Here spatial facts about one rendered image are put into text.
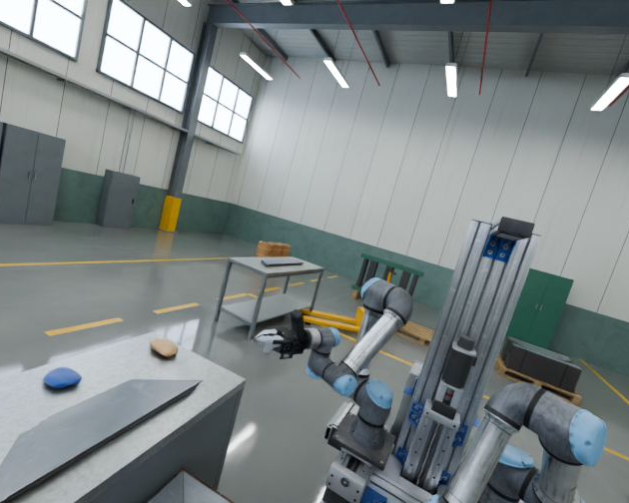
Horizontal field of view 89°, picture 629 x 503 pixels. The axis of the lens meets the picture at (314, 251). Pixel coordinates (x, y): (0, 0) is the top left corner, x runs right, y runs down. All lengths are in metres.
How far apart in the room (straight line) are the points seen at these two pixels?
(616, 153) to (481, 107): 3.49
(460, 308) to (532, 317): 8.77
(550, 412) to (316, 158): 11.41
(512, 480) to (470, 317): 0.55
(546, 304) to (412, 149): 5.77
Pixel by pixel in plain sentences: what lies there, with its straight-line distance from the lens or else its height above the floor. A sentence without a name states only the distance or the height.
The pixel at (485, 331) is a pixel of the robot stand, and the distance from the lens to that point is 1.48.
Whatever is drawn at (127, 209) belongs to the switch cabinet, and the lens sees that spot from 10.49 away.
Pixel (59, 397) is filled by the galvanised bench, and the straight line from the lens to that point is 1.49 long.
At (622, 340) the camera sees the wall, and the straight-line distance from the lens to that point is 11.41.
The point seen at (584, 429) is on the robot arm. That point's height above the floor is 1.56.
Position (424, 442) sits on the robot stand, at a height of 1.11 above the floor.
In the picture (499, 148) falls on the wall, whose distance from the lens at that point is 11.01.
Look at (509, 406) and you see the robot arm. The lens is 1.11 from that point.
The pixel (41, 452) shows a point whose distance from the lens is 1.26.
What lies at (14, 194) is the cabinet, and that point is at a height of 0.62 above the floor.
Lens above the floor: 1.89
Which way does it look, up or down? 7 degrees down
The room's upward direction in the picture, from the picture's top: 15 degrees clockwise
